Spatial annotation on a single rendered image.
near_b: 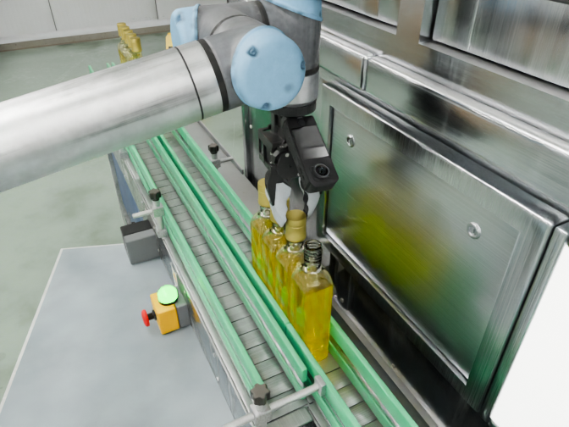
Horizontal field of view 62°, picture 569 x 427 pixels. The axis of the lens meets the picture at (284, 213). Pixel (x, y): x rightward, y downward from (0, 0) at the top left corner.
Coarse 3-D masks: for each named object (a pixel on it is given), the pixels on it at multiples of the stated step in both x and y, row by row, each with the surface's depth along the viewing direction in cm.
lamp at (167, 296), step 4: (160, 288) 108; (164, 288) 108; (168, 288) 108; (172, 288) 108; (160, 292) 107; (164, 292) 107; (168, 292) 107; (172, 292) 107; (176, 292) 108; (160, 296) 106; (164, 296) 106; (168, 296) 106; (172, 296) 107; (176, 296) 108; (160, 300) 107; (164, 300) 106; (168, 300) 106; (172, 300) 107; (176, 300) 108; (164, 304) 107; (168, 304) 107; (172, 304) 108
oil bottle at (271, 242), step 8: (264, 232) 87; (272, 232) 86; (264, 240) 87; (272, 240) 85; (280, 240) 84; (264, 248) 88; (272, 248) 85; (264, 256) 89; (272, 256) 85; (264, 264) 90; (272, 264) 87; (264, 272) 92; (272, 272) 88; (264, 280) 93; (272, 280) 89; (272, 288) 90
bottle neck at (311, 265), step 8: (312, 240) 76; (304, 248) 75; (312, 248) 77; (320, 248) 74; (304, 256) 76; (312, 256) 74; (320, 256) 75; (304, 264) 77; (312, 264) 75; (320, 264) 76; (312, 272) 76
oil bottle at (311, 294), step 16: (304, 272) 77; (320, 272) 77; (304, 288) 76; (320, 288) 77; (304, 304) 78; (320, 304) 79; (304, 320) 80; (320, 320) 81; (304, 336) 82; (320, 336) 84; (320, 352) 87
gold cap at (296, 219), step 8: (288, 216) 78; (296, 216) 78; (304, 216) 78; (288, 224) 78; (296, 224) 77; (304, 224) 78; (288, 232) 79; (296, 232) 78; (304, 232) 79; (288, 240) 79; (296, 240) 79
